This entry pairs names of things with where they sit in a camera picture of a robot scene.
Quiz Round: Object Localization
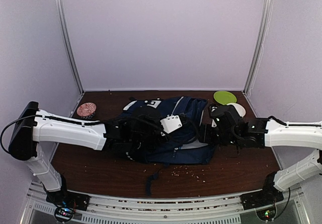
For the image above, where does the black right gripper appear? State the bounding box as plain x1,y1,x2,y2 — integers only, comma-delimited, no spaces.
195,123,240,146

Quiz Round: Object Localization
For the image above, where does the navy blue backpack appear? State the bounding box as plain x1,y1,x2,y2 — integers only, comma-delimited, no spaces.
118,96,216,197

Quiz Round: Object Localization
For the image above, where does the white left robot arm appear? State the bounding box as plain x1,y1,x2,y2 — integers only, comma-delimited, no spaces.
1,102,187,206

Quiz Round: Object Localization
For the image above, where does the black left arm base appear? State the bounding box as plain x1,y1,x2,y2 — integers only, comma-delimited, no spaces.
44,174,90,211

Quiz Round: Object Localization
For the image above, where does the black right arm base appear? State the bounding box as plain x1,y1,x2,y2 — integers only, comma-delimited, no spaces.
240,172,284,210

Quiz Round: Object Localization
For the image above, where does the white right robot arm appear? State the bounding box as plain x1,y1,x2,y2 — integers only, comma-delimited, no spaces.
198,105,321,205

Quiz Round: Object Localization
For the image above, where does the white bowl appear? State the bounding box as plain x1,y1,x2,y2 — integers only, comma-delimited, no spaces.
227,103,246,117

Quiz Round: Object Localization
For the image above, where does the green plate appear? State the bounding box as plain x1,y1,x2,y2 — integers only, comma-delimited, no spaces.
213,91,237,105

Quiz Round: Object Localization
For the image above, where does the orange patterned bowl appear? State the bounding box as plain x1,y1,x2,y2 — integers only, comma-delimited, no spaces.
76,102,97,120

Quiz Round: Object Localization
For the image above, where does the aluminium front rail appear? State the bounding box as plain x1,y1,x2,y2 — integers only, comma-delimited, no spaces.
18,181,314,223

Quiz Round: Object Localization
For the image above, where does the aluminium frame post right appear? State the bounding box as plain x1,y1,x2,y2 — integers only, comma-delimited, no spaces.
244,0,273,97

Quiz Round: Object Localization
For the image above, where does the aluminium frame post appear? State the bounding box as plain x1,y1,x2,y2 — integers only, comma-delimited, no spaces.
55,0,85,94
244,0,273,97

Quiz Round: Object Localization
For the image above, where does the aluminium frame post left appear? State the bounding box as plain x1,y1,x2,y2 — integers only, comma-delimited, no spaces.
55,0,85,94

